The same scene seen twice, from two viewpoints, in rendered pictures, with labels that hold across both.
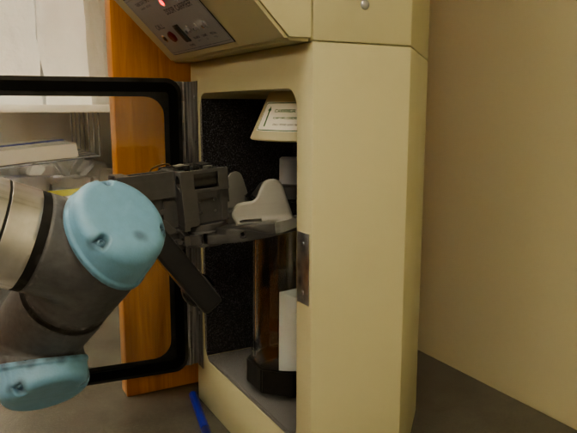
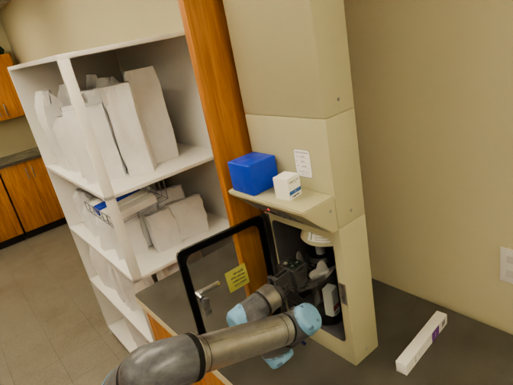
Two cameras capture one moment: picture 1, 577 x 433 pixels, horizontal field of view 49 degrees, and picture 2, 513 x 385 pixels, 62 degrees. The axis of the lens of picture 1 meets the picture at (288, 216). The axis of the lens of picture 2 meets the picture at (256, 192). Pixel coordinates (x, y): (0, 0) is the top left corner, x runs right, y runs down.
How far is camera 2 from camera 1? 77 cm
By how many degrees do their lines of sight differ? 13
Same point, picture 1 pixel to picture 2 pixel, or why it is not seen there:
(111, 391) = not seen: hidden behind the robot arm
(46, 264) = (298, 337)
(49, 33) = (124, 141)
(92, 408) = not seen: hidden behind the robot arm
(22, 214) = (290, 328)
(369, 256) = (362, 282)
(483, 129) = (372, 188)
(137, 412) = not seen: hidden behind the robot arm
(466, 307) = (375, 254)
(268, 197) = (320, 266)
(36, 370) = (284, 357)
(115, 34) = (230, 202)
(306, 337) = (347, 313)
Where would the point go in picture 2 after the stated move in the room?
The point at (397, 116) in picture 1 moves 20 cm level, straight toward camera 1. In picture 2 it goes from (363, 237) to (385, 276)
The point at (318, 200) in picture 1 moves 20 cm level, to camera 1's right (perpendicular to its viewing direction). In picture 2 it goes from (346, 274) to (413, 256)
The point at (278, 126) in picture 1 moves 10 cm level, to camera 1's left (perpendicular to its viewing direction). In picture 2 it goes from (317, 241) to (285, 249)
